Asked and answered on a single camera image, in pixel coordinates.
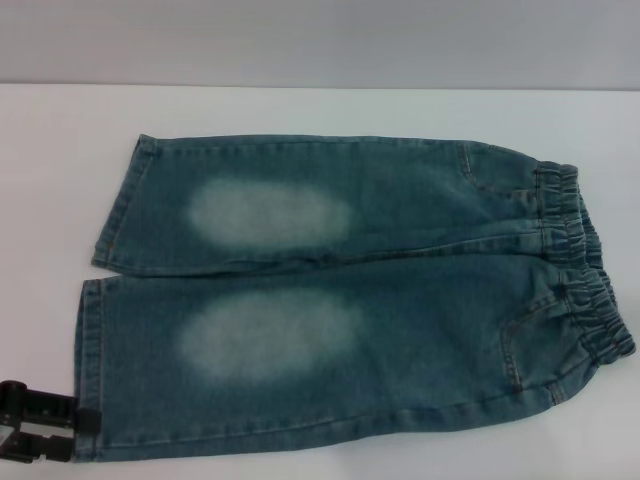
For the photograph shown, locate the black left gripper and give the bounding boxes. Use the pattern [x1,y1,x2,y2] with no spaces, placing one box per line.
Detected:
[0,379,104,450]

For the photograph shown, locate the blue denim shorts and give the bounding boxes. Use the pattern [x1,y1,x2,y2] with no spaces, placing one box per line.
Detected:
[72,132,639,450]

